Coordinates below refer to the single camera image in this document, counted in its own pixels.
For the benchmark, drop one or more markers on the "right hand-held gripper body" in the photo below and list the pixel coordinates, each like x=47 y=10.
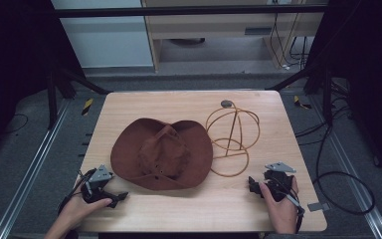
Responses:
x=278 y=184

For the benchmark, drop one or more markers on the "white cabinet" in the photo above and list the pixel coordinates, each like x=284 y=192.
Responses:
x=106 y=40

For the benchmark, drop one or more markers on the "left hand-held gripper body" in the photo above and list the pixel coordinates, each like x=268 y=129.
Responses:
x=96 y=186

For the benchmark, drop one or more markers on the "yellow black striped tape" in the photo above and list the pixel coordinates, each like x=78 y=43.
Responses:
x=301 y=103
x=87 y=107

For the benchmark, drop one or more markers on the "person's left hand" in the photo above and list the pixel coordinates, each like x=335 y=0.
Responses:
x=76 y=212

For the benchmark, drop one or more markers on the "person's right hand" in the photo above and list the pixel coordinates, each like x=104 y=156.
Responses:
x=283 y=214

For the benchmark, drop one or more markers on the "aluminium floor rail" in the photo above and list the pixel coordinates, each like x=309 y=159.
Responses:
x=351 y=166
x=30 y=172

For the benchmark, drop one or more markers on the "black metal frame stand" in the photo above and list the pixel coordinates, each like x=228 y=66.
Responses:
x=51 y=99
x=327 y=96

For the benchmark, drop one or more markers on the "black horizontal frame bar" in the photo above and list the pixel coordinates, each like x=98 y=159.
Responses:
x=179 y=11

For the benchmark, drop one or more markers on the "grey tape piece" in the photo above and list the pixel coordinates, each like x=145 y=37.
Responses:
x=318 y=206

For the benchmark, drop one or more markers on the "black curtain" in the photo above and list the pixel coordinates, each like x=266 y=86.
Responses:
x=371 y=83
x=13 y=66

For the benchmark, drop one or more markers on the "brown suede cowboy hat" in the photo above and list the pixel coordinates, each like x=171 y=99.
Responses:
x=179 y=159

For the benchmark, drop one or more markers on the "light wooden desk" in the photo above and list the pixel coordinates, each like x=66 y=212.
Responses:
x=212 y=26

